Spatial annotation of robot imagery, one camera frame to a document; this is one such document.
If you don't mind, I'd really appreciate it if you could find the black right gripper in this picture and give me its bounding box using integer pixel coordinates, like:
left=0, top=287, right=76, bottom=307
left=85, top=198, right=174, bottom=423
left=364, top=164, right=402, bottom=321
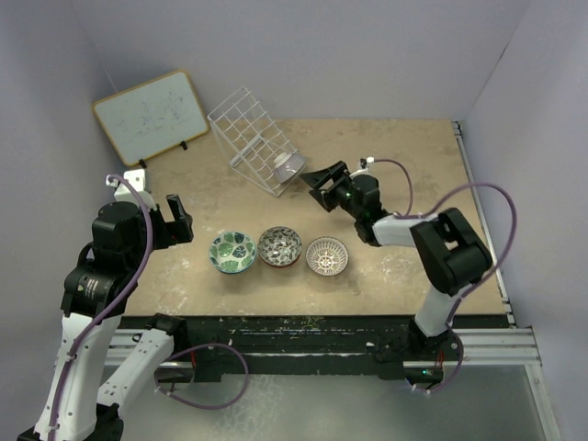
left=300, top=162, right=362, bottom=221

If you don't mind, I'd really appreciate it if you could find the purple striped bowl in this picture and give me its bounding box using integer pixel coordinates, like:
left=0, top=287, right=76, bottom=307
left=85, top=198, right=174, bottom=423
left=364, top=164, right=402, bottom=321
left=273, top=153, right=306, bottom=184

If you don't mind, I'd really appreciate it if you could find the white mandala pattern bowl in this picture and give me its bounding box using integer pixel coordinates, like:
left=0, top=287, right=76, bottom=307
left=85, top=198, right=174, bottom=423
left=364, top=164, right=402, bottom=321
left=305, top=236, right=349, bottom=277

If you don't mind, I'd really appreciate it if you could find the brown floral pattern bowl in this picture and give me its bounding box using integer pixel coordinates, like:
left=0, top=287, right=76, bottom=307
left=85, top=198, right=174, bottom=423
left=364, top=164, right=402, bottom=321
left=257, top=226, right=302, bottom=268

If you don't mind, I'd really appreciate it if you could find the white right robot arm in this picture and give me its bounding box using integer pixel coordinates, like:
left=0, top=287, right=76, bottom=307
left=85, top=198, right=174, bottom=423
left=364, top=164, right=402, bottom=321
left=300, top=161, right=492, bottom=359

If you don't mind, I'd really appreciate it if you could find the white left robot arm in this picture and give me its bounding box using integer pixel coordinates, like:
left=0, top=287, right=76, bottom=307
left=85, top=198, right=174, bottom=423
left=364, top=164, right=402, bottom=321
left=19, top=195, right=194, bottom=440

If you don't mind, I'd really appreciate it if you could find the green leaf pattern bowl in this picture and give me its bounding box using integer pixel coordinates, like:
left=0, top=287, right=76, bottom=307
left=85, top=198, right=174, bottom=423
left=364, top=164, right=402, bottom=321
left=209, top=232, right=257, bottom=275

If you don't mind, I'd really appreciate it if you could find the yellow framed whiteboard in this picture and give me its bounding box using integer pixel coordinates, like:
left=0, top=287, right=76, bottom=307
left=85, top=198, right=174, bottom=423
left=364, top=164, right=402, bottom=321
left=92, top=70, right=209, bottom=166

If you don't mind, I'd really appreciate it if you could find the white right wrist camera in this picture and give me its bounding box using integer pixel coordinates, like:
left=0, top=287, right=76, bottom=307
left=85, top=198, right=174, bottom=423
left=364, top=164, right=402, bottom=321
left=350, top=157, right=375, bottom=178

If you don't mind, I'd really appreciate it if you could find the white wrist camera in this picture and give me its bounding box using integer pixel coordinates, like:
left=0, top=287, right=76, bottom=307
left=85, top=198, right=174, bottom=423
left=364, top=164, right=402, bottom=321
left=350, top=157, right=375, bottom=178
left=106, top=169, right=154, bottom=207

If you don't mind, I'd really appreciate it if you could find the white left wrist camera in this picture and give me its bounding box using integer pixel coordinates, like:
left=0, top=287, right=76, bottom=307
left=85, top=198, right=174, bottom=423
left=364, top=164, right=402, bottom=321
left=106, top=169, right=154, bottom=207

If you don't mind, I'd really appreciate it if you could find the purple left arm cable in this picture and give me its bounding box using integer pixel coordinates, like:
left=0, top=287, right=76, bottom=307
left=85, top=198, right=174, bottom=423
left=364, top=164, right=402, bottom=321
left=45, top=173, right=153, bottom=435

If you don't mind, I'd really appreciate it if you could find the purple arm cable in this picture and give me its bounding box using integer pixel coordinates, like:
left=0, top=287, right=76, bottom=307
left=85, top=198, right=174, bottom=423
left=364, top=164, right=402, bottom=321
left=369, top=158, right=517, bottom=322
left=45, top=173, right=153, bottom=435

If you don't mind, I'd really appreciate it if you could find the white wire dish rack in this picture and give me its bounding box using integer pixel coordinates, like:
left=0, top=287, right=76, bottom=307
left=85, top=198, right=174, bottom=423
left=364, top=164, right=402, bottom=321
left=208, top=87, right=298, bottom=197

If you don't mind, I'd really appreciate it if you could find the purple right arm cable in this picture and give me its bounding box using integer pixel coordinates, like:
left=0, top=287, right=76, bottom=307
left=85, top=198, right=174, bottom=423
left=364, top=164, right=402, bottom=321
left=369, top=158, right=517, bottom=322

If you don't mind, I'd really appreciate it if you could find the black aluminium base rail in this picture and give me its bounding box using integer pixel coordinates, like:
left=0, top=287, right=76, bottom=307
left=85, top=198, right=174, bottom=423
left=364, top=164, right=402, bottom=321
left=167, top=315, right=463, bottom=382

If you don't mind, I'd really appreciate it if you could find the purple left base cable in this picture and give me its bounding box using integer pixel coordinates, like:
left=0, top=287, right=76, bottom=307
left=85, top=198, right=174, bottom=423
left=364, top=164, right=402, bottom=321
left=153, top=343, right=250, bottom=410

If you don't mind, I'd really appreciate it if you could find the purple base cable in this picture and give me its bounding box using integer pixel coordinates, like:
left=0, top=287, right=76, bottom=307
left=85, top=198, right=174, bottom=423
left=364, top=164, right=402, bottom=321
left=153, top=343, right=250, bottom=410
left=406, top=330, right=465, bottom=399

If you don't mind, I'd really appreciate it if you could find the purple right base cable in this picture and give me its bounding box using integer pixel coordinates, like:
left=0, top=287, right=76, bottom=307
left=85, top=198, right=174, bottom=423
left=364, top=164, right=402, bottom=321
left=406, top=330, right=465, bottom=399

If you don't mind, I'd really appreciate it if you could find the aluminium side rail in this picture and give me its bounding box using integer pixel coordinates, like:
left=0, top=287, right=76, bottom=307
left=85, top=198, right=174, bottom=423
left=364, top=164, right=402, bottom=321
left=450, top=119, right=518, bottom=327

